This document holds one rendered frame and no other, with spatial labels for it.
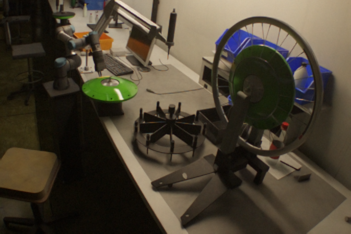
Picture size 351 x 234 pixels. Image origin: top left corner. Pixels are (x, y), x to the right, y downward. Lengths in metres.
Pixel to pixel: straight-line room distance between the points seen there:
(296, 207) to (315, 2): 1.02
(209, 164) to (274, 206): 0.33
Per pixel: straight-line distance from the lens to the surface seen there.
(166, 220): 1.01
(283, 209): 1.19
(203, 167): 1.12
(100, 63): 1.79
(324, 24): 1.48
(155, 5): 2.94
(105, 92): 1.41
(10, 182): 1.62
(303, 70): 1.37
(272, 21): 0.94
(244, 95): 0.95
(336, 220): 1.28
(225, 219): 1.06
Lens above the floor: 1.71
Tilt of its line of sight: 26 degrees down
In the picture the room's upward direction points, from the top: 8 degrees clockwise
